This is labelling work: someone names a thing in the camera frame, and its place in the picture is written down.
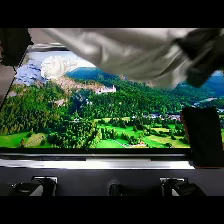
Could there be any light grey shirt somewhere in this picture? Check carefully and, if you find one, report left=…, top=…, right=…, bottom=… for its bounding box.
left=42, top=28, right=214, bottom=90

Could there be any silver frame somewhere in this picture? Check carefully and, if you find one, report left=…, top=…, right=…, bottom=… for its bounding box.
left=0, top=152, right=224, bottom=197

